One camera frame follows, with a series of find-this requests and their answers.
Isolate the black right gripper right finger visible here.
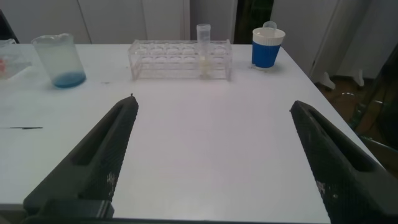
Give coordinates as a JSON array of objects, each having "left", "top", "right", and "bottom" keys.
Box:
[{"left": 289, "top": 100, "right": 398, "bottom": 224}]

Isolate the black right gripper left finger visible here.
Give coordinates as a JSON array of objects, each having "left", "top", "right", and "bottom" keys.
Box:
[{"left": 15, "top": 94, "right": 139, "bottom": 224}]

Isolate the clear plastic beaker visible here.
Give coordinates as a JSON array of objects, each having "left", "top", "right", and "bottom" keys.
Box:
[{"left": 30, "top": 33, "right": 87, "bottom": 89}]

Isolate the clear acrylic test tube rack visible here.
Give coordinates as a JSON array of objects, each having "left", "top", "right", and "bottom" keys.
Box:
[
  {"left": 0, "top": 39, "right": 32, "bottom": 80},
  {"left": 127, "top": 39, "right": 233, "bottom": 82}
]

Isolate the test tube with cream pigment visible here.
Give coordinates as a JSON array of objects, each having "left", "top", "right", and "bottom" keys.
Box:
[{"left": 196, "top": 23, "right": 212, "bottom": 79}]

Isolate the blue and white cup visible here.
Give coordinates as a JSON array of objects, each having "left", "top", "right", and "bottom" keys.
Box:
[{"left": 251, "top": 27, "right": 286, "bottom": 69}]

